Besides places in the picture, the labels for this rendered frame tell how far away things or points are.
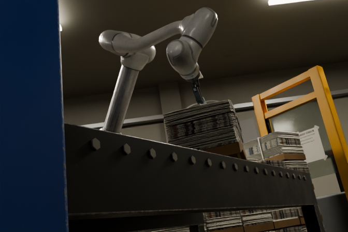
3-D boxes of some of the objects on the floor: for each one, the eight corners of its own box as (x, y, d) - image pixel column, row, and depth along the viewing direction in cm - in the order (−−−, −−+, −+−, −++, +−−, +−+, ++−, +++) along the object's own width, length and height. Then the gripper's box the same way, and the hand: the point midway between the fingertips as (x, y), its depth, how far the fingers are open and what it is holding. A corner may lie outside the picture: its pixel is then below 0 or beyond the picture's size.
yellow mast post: (378, 305, 259) (307, 69, 324) (384, 302, 265) (313, 71, 329) (392, 305, 253) (316, 65, 317) (397, 302, 259) (322, 67, 323)
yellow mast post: (299, 303, 306) (251, 97, 371) (305, 300, 312) (257, 98, 376) (309, 303, 300) (258, 93, 364) (315, 300, 305) (263, 95, 370)
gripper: (178, 48, 167) (191, 69, 186) (184, 98, 157) (197, 115, 176) (194, 44, 165) (206, 66, 184) (201, 95, 155) (213, 112, 174)
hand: (201, 89), depth 179 cm, fingers open, 14 cm apart
